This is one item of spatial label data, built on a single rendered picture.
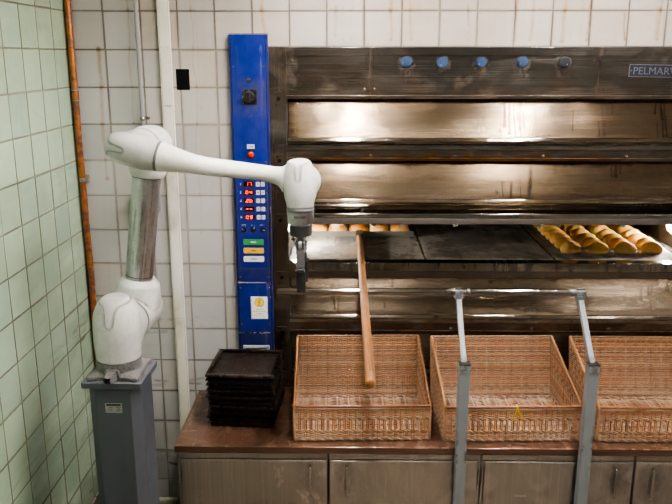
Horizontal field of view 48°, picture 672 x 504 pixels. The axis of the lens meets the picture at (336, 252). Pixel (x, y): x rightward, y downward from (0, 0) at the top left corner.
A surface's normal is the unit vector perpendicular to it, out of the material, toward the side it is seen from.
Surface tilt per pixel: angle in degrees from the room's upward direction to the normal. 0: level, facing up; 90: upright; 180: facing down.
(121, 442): 90
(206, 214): 90
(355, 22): 90
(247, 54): 90
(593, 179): 70
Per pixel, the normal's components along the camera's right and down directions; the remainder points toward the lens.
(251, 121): -0.01, 0.25
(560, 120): 0.02, -0.11
